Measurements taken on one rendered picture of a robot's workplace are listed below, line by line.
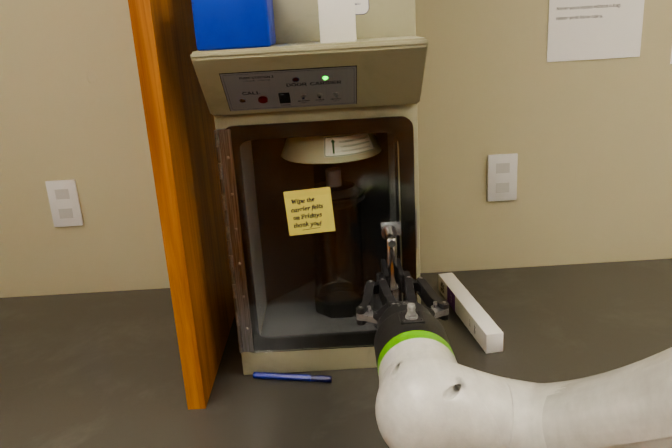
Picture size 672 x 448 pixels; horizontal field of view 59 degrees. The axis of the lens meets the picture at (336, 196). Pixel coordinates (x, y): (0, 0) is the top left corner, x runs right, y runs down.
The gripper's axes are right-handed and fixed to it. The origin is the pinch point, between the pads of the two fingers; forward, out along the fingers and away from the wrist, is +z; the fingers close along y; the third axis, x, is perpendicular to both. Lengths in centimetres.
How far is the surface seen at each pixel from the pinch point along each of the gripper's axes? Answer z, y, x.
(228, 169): 4.5, 25.1, -17.8
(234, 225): 4.5, 25.2, -8.4
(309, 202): 4.5, 12.7, -11.6
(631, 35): 49, -59, -33
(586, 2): 49, -49, -40
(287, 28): 5.6, 14.2, -38.8
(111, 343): 20, 55, 20
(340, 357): 5.7, 9.2, 17.8
